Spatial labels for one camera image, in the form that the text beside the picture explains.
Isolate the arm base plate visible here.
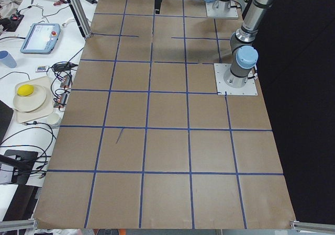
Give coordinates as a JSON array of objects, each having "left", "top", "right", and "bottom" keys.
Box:
[{"left": 206, "top": 1, "right": 239, "bottom": 19}]

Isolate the near blue teach pendant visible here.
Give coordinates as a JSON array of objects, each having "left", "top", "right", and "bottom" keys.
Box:
[{"left": 20, "top": 23, "right": 61, "bottom": 54}]

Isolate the brown relay board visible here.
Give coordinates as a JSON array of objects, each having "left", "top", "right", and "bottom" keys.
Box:
[
  {"left": 60, "top": 73, "right": 72, "bottom": 88},
  {"left": 53, "top": 91, "right": 70, "bottom": 109}
]

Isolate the aluminium frame post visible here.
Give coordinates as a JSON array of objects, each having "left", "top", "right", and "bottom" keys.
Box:
[{"left": 67, "top": 0, "right": 92, "bottom": 39}]

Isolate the white paper cup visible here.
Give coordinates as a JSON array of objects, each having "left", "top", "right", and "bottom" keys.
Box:
[{"left": 47, "top": 113, "right": 62, "bottom": 128}]

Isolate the cream square tray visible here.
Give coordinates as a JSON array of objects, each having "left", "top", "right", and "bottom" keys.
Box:
[{"left": 13, "top": 76, "right": 53, "bottom": 124}]

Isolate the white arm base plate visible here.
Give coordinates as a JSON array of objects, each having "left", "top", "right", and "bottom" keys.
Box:
[{"left": 214, "top": 63, "right": 258, "bottom": 96}]

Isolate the light blue cup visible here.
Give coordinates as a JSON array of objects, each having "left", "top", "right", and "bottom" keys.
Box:
[{"left": 0, "top": 50, "right": 17, "bottom": 68}]

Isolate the black cable bundle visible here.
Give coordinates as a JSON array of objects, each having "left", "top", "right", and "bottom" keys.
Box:
[{"left": 0, "top": 121, "right": 58, "bottom": 180}]

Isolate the black device on stand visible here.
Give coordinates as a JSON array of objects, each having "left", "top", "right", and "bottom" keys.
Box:
[{"left": 1, "top": 149, "right": 38, "bottom": 185}]

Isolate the cream round plate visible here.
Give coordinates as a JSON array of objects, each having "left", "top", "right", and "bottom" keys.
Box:
[{"left": 13, "top": 85, "right": 47, "bottom": 112}]

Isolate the yellow lemon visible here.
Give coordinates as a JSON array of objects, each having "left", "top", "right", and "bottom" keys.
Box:
[{"left": 17, "top": 84, "right": 34, "bottom": 96}]

